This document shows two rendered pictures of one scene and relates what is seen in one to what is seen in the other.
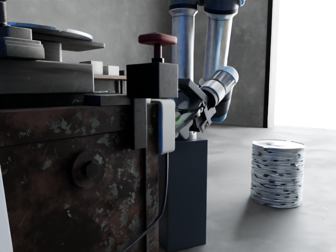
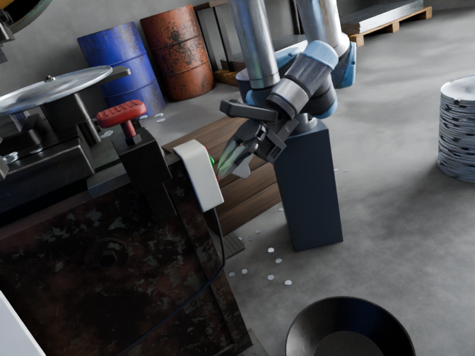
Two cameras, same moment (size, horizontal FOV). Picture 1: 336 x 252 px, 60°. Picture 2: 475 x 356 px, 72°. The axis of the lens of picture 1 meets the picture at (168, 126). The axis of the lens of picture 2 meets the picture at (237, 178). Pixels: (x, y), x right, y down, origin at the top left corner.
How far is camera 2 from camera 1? 47 cm
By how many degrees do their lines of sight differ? 36
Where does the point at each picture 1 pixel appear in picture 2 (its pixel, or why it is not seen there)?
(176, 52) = (240, 35)
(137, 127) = (153, 201)
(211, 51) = (302, 9)
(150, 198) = (203, 255)
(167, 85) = (146, 173)
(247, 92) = not seen: outside the picture
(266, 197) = (456, 167)
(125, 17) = not seen: outside the picture
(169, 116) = (202, 170)
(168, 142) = (209, 198)
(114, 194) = (153, 264)
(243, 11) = not seen: outside the picture
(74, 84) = (63, 176)
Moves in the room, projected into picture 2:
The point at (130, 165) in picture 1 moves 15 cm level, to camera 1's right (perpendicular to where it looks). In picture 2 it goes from (164, 234) to (229, 239)
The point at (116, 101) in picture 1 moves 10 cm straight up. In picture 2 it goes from (112, 186) to (85, 134)
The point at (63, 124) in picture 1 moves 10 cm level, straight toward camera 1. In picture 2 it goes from (56, 232) to (22, 275)
